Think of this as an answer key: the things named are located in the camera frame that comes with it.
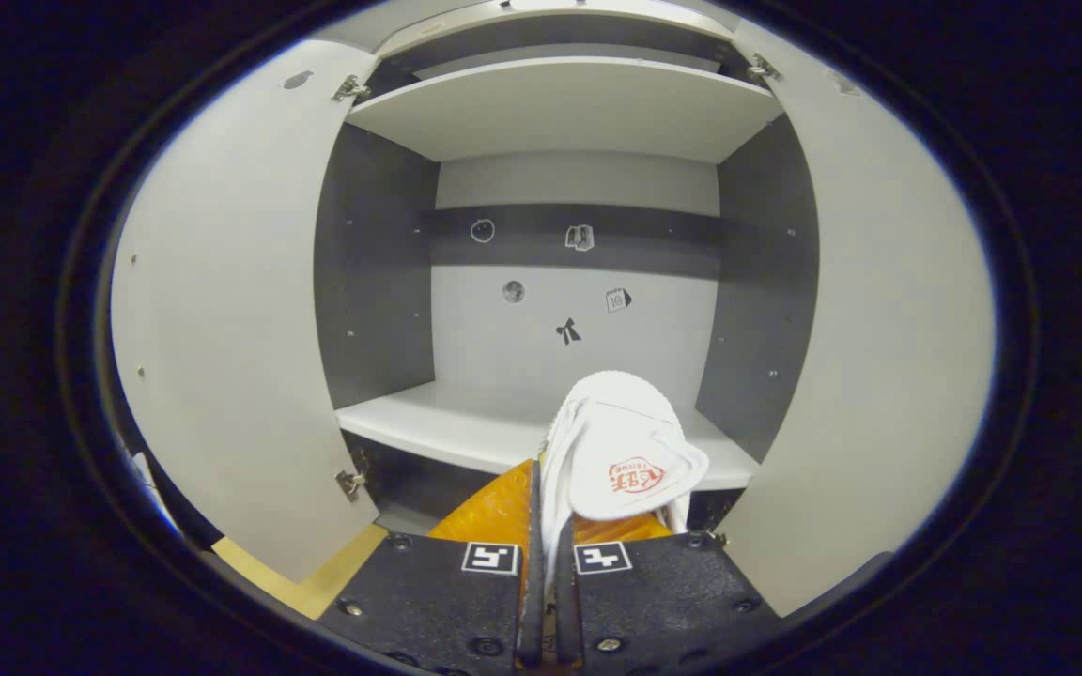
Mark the grey shoe cabinet door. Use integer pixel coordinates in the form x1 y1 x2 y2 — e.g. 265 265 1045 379
109 39 380 585
718 19 997 619

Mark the grey shoe cabinet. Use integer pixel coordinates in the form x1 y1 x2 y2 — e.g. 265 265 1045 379
314 0 821 541

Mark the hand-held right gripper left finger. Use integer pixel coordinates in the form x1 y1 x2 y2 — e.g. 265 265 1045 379
316 458 547 676

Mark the white cabinet shelf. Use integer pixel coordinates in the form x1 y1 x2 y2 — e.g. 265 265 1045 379
336 380 760 491
346 56 784 165

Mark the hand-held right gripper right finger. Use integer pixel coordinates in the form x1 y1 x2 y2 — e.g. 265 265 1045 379
555 512 772 676

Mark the white canvas shoe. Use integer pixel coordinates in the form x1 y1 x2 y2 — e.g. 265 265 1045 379
538 370 711 583

